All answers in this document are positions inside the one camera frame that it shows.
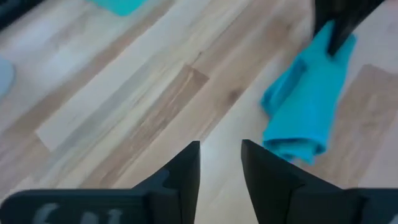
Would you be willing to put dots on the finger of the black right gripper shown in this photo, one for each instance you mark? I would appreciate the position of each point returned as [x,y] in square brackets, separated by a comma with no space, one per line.
[351,18]
[321,12]

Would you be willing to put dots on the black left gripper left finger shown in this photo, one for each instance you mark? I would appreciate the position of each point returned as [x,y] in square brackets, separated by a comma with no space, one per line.
[124,205]

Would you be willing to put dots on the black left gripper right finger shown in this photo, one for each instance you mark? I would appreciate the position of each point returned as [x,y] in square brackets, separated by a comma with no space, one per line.
[295,202]

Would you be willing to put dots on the teal microfiber towel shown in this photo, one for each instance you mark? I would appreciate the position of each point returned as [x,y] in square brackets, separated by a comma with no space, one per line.
[304,109]

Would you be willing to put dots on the teal translucent plastic basket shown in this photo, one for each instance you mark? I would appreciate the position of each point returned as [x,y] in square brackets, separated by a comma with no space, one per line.
[121,6]

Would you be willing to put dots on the white plant pot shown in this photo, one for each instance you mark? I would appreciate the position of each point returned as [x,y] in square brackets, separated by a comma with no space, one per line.
[4,77]

